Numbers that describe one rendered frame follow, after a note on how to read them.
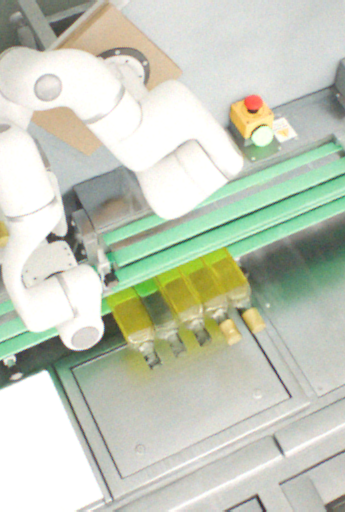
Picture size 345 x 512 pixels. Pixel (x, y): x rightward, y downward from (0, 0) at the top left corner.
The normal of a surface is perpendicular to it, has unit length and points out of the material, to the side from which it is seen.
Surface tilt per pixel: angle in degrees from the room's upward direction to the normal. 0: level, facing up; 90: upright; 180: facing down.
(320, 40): 0
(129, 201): 90
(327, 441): 90
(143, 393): 90
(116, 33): 0
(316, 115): 90
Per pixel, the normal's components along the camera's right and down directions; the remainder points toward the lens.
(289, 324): 0.00, -0.53
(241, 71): 0.44, 0.76
